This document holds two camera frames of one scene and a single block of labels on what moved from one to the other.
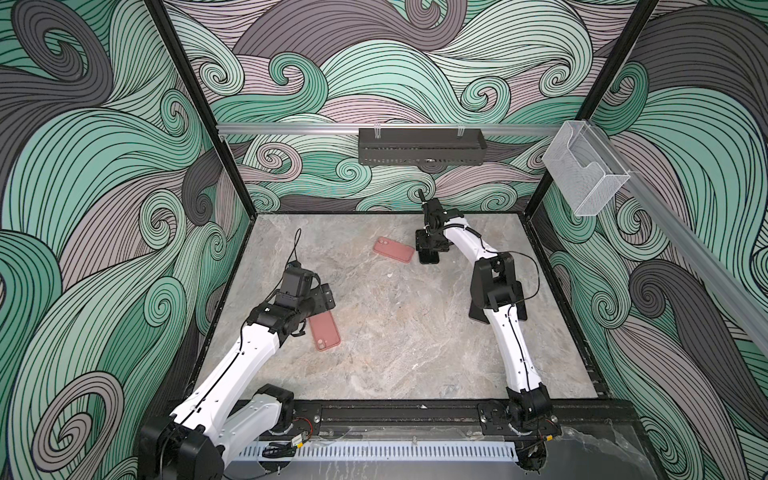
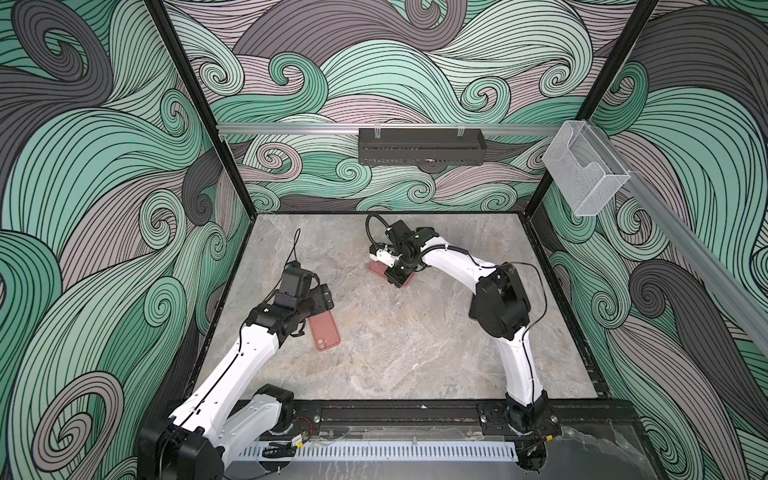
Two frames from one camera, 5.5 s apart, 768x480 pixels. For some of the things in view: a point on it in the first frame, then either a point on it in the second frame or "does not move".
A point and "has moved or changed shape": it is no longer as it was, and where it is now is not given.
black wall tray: x=422 y=146 does not move
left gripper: x=319 y=304 does not move
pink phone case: x=324 y=330 does not move
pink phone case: x=394 y=249 has moved or changed shape
